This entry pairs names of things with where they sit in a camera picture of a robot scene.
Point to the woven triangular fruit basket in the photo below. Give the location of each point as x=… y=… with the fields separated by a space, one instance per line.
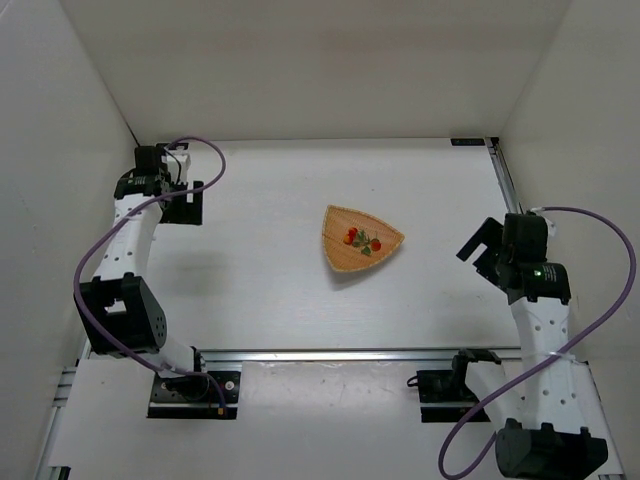
x=346 y=259

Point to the right black corner bracket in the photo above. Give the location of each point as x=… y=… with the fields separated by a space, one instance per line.
x=467 y=142

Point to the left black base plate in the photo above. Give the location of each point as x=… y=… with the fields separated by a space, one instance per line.
x=186 y=398

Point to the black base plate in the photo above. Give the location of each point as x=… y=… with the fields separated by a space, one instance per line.
x=186 y=398
x=442 y=398

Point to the front aluminium rail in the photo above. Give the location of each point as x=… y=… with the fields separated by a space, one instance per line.
x=330 y=355

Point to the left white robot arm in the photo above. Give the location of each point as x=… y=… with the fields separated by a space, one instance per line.
x=118 y=296

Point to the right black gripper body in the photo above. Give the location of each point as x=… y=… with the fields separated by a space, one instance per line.
x=488 y=251

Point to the black corner bracket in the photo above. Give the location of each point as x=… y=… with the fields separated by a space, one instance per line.
x=181 y=146
x=467 y=142

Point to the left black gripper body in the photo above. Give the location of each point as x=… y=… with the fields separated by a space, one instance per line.
x=187 y=205

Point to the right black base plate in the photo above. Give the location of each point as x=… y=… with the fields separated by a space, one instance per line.
x=442 y=398

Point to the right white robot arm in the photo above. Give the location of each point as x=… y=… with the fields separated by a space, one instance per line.
x=540 y=428

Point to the right aluminium rail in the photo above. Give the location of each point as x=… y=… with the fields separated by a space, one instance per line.
x=512 y=201

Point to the aluminium rail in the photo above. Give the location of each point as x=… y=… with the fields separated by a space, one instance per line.
x=330 y=355
x=512 y=201

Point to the left black corner bracket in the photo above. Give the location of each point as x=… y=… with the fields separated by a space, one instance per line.
x=181 y=146

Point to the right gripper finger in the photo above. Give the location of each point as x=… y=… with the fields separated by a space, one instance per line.
x=489 y=234
x=487 y=267

